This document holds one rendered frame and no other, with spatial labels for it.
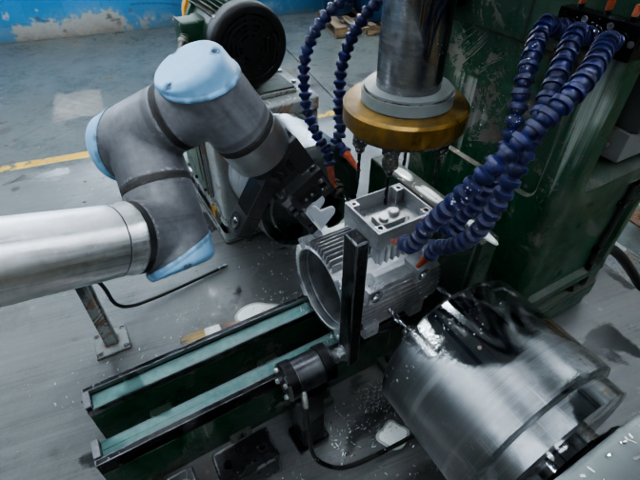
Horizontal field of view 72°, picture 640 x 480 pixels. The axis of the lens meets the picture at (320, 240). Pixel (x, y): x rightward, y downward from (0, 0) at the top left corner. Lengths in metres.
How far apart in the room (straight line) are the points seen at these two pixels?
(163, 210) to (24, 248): 0.16
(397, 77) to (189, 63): 0.26
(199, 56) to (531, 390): 0.52
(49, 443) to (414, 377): 0.68
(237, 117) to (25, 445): 0.72
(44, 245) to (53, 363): 0.64
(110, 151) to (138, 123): 0.06
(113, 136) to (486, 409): 0.54
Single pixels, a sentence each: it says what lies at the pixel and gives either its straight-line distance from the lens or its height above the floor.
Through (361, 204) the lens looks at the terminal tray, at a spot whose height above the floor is 1.13.
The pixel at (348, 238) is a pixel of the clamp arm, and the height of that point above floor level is 1.25.
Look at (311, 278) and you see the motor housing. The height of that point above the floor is 0.98.
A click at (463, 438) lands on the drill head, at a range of 0.57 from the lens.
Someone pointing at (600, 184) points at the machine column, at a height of 1.20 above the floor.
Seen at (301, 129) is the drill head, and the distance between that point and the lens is 0.95.
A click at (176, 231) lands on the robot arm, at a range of 0.55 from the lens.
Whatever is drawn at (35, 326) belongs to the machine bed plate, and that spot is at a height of 0.80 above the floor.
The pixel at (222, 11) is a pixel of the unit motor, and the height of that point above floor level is 1.35.
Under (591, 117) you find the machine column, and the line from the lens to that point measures 0.71.
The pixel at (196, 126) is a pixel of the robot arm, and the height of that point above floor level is 1.35.
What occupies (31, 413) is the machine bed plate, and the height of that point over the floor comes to 0.80.
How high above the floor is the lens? 1.60
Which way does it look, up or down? 41 degrees down
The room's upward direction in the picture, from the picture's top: straight up
